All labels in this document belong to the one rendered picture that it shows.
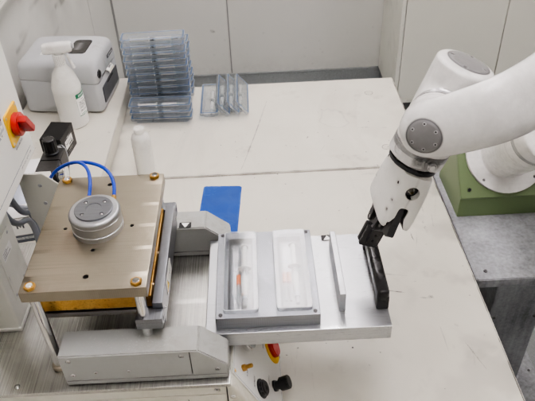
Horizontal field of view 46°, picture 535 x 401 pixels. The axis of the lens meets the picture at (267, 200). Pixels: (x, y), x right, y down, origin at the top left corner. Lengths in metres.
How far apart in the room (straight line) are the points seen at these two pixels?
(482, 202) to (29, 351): 1.04
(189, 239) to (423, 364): 0.50
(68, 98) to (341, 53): 2.06
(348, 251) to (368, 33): 2.54
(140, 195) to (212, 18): 2.48
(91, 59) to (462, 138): 1.31
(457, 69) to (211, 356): 0.53
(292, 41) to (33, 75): 1.89
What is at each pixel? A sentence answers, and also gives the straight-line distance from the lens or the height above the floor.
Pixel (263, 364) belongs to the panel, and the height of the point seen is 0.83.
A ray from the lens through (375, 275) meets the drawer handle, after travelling 1.05.
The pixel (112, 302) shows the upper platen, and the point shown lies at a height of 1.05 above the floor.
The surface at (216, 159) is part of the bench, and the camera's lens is 1.76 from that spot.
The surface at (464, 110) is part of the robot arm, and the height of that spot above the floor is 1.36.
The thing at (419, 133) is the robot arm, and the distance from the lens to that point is 0.81.
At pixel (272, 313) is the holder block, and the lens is 1.00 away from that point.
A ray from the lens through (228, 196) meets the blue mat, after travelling 1.62.
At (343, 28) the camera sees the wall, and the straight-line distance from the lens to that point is 3.55.
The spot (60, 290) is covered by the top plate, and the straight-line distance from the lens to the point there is 0.94.
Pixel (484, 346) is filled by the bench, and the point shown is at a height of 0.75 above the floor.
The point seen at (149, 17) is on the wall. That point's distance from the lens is 3.51.
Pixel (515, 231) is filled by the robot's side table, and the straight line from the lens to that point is 1.59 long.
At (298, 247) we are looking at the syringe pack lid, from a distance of 1.09.
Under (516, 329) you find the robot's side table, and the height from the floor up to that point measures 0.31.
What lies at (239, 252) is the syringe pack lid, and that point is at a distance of 1.09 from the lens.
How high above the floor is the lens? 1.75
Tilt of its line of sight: 39 degrees down
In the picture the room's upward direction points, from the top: 2 degrees counter-clockwise
